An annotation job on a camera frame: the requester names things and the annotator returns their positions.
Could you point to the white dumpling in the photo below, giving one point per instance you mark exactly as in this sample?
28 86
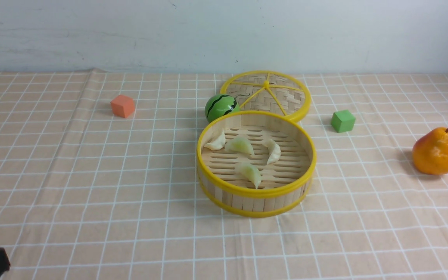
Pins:
217 143
274 151

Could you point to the pale green dumpling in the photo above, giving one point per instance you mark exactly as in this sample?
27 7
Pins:
250 172
240 145

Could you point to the bamboo steamer tray yellow rim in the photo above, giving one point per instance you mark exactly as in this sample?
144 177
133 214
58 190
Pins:
284 184

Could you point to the woven bamboo steamer lid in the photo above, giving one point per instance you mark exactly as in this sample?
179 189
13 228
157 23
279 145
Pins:
269 91

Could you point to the orange cube block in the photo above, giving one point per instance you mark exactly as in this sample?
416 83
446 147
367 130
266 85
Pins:
122 106

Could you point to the green watermelon ball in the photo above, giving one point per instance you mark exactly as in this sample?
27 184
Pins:
220 105

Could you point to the green cube block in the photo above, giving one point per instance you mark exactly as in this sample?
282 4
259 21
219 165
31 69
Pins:
343 121

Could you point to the orange yellow toy pear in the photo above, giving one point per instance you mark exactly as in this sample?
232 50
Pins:
430 152

